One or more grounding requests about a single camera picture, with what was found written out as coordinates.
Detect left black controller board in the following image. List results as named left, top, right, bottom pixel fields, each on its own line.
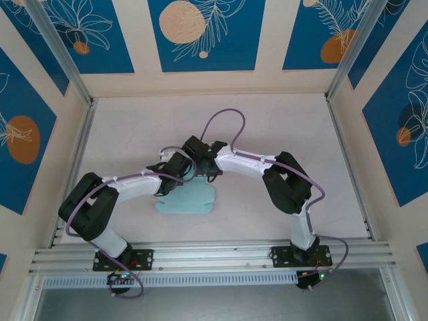
left=106, top=271, right=138, bottom=286

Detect grey metal sheet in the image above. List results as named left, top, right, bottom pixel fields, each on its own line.
left=33, top=269, right=395, bottom=321

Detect black controller board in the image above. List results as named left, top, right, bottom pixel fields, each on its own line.
left=296, top=270, right=335, bottom=290
left=106, top=271, right=138, bottom=286

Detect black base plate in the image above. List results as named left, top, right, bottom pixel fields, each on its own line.
left=92, top=249, right=154, bottom=272
left=270, top=245, right=334, bottom=268

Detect blue floral wall panel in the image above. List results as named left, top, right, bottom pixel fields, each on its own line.
left=0, top=0, right=70, bottom=97
left=0, top=48, right=58, bottom=215
left=362, top=31, right=428, bottom=208
left=347, top=0, right=428, bottom=90
left=35, top=0, right=135, bottom=75
left=148, top=0, right=267, bottom=73
left=282, top=0, right=370, bottom=71

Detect light blue paper box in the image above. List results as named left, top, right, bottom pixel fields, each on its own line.
left=156, top=173, right=217, bottom=217

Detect aluminium side rail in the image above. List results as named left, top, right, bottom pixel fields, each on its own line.
left=326, top=95, right=375, bottom=241
left=49, top=98, right=98, bottom=248

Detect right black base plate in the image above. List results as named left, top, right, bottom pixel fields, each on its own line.
left=270, top=245, right=334, bottom=268

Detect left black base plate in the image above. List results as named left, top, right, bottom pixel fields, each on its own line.
left=92, top=249, right=154, bottom=272

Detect right black controller board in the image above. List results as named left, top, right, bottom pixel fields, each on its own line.
left=296, top=270, right=335, bottom=290

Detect aluminium corner post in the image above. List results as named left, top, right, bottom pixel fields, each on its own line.
left=326, top=0, right=389, bottom=102
left=25, top=0, right=94, bottom=105

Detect grey slotted cable duct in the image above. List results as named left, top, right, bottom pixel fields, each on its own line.
left=42, top=271, right=298, bottom=289

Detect aluminium cross rail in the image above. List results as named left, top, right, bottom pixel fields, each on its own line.
left=28, top=239, right=397, bottom=277

